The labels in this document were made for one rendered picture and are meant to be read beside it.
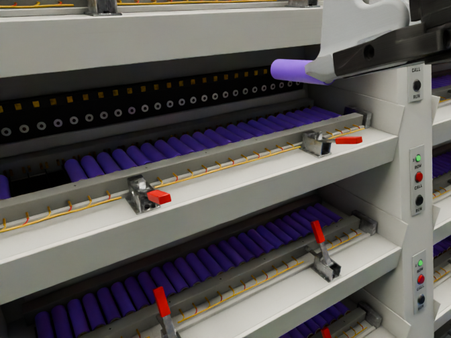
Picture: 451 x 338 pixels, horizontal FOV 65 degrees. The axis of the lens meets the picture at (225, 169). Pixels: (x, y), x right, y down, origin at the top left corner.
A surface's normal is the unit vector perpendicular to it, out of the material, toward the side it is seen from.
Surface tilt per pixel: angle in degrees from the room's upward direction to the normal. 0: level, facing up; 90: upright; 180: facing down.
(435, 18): 90
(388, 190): 90
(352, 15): 89
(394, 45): 88
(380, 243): 15
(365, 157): 105
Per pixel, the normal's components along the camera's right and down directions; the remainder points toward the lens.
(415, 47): -0.73, 0.22
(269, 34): 0.53, 0.38
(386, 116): -0.85, 0.24
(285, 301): 0.00, -0.89
